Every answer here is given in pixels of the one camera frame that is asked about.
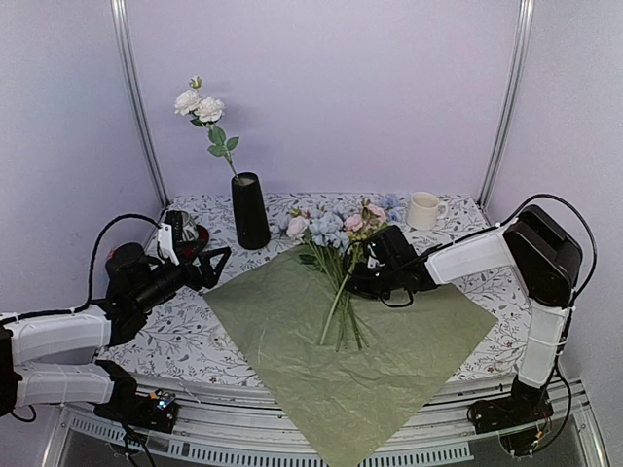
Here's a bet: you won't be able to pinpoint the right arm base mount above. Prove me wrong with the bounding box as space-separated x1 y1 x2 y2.
466 377 554 457

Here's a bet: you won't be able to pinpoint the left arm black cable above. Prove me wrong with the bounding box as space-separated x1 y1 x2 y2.
0 214 162 322

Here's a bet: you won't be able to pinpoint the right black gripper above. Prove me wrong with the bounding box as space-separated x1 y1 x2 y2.
347 261 402 300

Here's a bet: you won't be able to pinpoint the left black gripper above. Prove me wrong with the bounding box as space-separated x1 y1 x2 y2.
134 239 232 313

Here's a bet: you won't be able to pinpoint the red round coaster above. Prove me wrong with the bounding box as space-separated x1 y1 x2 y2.
181 227 207 263

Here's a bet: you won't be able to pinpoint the black cylindrical vase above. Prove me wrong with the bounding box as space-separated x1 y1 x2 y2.
231 172 271 250

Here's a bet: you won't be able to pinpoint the peach paper flower bouquet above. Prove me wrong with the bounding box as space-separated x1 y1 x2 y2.
269 194 401 349

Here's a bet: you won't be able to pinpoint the cream ceramic mug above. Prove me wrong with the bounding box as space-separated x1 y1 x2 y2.
406 192 449 231

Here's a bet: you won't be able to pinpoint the white rose stem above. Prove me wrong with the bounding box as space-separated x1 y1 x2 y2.
173 76 240 184

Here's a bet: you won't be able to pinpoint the striped black white cup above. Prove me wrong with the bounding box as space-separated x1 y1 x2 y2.
165 210 199 243

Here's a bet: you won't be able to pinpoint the left aluminium frame post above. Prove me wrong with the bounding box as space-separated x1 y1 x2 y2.
110 0 170 208

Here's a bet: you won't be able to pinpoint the green and peach wrapping paper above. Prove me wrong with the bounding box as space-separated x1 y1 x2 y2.
204 247 495 466

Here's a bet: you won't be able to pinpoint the floral patterned tablecloth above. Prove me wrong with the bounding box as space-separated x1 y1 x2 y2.
99 193 531 387

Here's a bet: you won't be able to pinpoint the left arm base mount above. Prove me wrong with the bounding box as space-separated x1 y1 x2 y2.
93 360 179 434

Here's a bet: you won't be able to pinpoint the aluminium frame post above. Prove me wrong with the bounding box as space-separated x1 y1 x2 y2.
110 0 170 208
477 0 535 210

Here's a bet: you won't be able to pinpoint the right aluminium frame post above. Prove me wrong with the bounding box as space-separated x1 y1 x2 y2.
477 0 535 210

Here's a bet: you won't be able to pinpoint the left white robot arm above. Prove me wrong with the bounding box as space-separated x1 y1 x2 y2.
1 243 231 423

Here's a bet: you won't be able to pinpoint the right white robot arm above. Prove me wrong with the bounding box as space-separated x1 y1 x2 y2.
346 204 583 424

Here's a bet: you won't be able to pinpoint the aluminium front rail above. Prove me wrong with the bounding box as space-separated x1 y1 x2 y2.
42 377 614 466

